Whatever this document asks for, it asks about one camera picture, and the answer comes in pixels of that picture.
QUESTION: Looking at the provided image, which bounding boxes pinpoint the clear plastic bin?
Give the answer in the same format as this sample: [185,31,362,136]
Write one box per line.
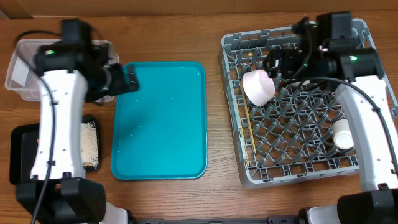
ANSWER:
[4,39,120,103]

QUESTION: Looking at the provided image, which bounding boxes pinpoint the teal serving tray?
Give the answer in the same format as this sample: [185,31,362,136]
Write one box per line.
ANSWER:
[110,61,208,180]

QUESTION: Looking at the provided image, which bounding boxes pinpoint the black plastic tray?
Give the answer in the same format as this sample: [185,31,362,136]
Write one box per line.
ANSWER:
[9,114,101,185]

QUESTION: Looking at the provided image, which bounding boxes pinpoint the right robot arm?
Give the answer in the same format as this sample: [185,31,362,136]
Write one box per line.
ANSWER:
[264,12,397,223]

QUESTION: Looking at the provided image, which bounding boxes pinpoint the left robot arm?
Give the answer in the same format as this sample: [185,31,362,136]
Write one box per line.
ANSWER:
[16,19,139,223]

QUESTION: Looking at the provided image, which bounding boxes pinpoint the spilled rice and peanuts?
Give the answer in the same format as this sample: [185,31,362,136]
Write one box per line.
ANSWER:
[80,121,99,168]

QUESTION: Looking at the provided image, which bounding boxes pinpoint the grey dishwasher rack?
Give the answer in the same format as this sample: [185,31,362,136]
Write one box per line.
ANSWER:
[220,18,397,189]

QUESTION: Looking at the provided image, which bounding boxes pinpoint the white bowl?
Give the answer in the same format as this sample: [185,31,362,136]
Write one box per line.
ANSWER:
[291,80,311,87]

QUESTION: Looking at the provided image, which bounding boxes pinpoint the small white cup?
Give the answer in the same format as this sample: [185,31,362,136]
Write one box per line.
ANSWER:
[331,119,354,150]

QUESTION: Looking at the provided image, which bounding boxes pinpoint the pink bowl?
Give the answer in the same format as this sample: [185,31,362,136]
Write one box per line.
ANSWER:
[242,70,275,106]

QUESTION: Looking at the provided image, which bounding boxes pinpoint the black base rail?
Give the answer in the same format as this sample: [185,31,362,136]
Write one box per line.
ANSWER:
[134,215,306,224]

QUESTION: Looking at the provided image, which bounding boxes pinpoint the wooden chopstick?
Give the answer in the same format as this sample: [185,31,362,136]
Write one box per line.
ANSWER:
[239,124,250,167]
[242,91,257,155]

